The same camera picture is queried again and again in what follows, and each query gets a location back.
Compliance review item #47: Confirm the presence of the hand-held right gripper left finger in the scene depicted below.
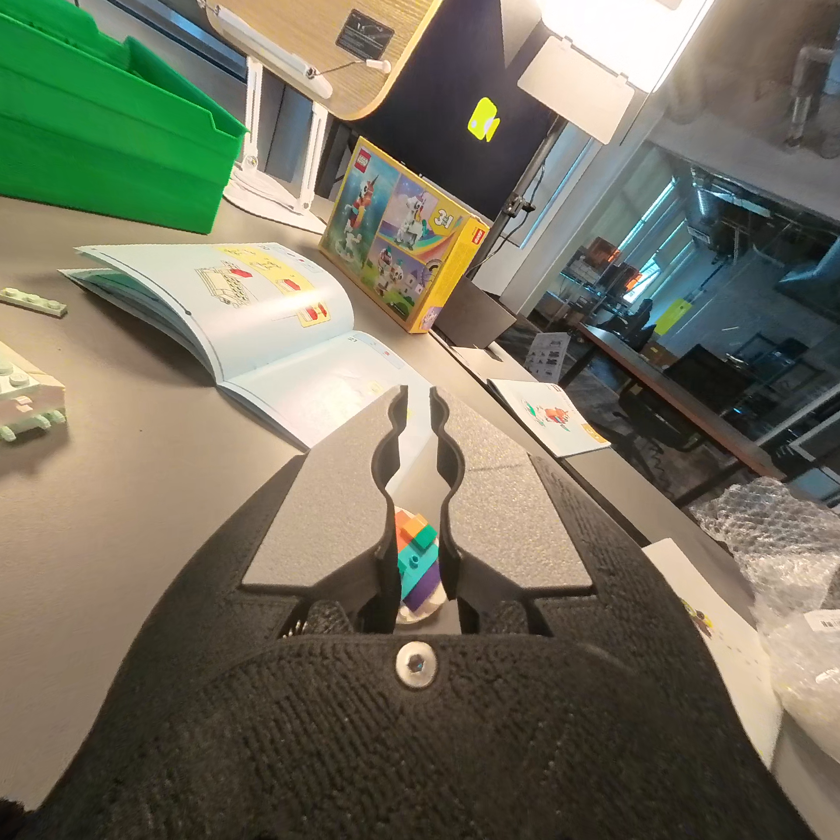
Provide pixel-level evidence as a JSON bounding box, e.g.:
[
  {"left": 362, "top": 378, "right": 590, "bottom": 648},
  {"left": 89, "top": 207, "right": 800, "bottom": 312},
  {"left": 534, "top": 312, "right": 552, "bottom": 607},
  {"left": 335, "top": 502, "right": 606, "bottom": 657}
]
[{"left": 240, "top": 385, "right": 408, "bottom": 597}]

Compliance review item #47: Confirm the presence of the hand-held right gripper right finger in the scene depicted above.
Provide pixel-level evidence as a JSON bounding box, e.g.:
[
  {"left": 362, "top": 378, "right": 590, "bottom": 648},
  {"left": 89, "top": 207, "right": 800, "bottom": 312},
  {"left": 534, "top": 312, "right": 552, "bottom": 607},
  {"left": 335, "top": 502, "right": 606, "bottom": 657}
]
[{"left": 430, "top": 386, "right": 595, "bottom": 599}]

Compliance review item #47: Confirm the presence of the colourful lego piece cluster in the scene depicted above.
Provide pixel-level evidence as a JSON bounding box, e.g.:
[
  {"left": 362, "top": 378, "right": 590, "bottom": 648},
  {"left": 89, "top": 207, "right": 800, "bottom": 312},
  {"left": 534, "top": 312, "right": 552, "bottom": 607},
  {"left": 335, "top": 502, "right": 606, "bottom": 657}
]
[{"left": 394, "top": 504, "right": 448, "bottom": 623}]

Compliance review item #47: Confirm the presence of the open lego instruction booklet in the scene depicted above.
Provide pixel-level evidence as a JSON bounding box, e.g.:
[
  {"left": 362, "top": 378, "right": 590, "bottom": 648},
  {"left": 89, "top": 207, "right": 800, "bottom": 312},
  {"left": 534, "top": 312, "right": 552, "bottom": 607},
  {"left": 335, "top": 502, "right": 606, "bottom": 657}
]
[{"left": 58, "top": 242, "right": 435, "bottom": 451}]

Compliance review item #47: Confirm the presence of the yellow lego set box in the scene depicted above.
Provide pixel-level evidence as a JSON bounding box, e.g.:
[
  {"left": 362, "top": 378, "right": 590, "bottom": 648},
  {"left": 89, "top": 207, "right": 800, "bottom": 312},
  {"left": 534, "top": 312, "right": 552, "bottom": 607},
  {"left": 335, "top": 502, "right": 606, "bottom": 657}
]
[{"left": 318, "top": 136, "right": 491, "bottom": 335}]

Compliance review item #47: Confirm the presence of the pale green lego assembly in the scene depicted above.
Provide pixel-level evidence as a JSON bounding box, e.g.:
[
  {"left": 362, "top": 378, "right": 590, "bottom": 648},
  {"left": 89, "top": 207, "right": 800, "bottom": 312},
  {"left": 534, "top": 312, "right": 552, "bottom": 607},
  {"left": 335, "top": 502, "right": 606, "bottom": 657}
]
[{"left": 0, "top": 341, "right": 68, "bottom": 443}]

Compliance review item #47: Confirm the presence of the pale green lego plate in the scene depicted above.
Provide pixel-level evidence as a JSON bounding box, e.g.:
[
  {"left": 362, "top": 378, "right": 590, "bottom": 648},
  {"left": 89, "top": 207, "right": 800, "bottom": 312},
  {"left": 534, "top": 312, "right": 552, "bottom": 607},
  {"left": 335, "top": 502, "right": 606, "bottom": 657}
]
[{"left": 0, "top": 288, "right": 68, "bottom": 319}]

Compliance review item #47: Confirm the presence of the small closed instruction booklet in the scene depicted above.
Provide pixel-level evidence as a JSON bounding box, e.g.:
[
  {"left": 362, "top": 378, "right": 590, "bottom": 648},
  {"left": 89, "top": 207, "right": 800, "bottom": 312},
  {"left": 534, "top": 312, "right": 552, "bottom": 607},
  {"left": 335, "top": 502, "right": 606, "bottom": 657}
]
[{"left": 487, "top": 378, "right": 613, "bottom": 458}]

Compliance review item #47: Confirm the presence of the dark grey box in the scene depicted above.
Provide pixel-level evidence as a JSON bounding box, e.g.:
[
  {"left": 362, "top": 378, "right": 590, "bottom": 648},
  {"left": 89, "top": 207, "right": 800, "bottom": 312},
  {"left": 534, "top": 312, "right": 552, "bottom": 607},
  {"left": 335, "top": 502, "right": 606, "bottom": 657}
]
[{"left": 434, "top": 276, "right": 518, "bottom": 350}]

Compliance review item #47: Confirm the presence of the long wooden table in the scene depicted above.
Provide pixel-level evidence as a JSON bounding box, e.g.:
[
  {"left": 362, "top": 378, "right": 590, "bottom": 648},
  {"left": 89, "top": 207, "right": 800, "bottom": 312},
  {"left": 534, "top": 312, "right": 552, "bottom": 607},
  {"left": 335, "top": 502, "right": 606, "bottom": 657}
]
[{"left": 558, "top": 322, "right": 788, "bottom": 483}]

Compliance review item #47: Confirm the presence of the black office chair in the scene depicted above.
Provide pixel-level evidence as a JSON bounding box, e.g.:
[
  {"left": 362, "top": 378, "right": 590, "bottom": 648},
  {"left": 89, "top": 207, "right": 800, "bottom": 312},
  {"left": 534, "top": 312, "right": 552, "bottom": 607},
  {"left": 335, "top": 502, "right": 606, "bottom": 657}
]
[{"left": 617, "top": 298, "right": 657, "bottom": 349}]

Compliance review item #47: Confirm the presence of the white paper sheet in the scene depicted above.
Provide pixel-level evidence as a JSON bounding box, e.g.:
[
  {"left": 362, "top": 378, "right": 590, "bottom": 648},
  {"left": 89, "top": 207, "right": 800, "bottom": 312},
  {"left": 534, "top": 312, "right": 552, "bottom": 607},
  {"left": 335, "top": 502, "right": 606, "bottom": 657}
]
[{"left": 642, "top": 538, "right": 785, "bottom": 770}]

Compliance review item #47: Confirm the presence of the bubble wrap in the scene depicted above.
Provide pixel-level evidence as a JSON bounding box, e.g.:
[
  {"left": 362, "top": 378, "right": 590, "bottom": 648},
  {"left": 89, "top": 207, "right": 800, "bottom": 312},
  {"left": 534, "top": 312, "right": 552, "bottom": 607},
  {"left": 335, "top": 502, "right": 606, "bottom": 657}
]
[{"left": 690, "top": 476, "right": 840, "bottom": 611}]

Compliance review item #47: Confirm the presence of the black light stand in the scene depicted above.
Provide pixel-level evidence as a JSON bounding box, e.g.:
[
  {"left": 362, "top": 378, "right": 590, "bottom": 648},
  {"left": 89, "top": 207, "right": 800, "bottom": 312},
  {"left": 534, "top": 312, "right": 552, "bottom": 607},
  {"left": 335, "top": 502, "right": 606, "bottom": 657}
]
[{"left": 467, "top": 118, "right": 567, "bottom": 280}]

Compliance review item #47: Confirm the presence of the clear plastic bag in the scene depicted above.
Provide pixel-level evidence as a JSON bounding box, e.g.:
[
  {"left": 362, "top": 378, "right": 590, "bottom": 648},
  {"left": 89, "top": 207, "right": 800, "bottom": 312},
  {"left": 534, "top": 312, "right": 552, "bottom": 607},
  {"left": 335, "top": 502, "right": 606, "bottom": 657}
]
[{"left": 748, "top": 591, "right": 840, "bottom": 739}]

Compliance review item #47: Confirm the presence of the wooden tilted stand board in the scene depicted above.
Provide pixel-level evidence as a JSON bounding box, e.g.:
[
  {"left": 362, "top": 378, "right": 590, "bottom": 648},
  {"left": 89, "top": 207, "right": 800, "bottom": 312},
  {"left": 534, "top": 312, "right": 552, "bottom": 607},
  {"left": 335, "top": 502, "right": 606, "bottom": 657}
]
[{"left": 223, "top": 3, "right": 392, "bottom": 233}]

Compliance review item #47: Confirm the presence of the green plastic bin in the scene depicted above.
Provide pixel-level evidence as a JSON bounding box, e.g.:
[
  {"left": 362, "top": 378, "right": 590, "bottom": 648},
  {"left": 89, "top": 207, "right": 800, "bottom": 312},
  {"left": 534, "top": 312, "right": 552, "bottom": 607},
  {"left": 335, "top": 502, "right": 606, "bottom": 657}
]
[{"left": 0, "top": 0, "right": 249, "bottom": 235}]

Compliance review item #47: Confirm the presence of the studio light panel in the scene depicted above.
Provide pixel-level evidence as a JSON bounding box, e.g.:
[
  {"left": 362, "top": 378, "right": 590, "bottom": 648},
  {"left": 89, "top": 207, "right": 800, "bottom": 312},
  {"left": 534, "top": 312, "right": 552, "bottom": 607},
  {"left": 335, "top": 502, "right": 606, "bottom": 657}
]
[{"left": 517, "top": 0, "right": 716, "bottom": 146}]

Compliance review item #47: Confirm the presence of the wooden board with black label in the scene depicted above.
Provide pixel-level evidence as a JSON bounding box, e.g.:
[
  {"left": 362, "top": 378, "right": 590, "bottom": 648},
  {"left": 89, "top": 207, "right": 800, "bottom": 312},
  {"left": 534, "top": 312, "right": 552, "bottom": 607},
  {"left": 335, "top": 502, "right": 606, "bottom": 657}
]
[{"left": 197, "top": 0, "right": 445, "bottom": 122}]

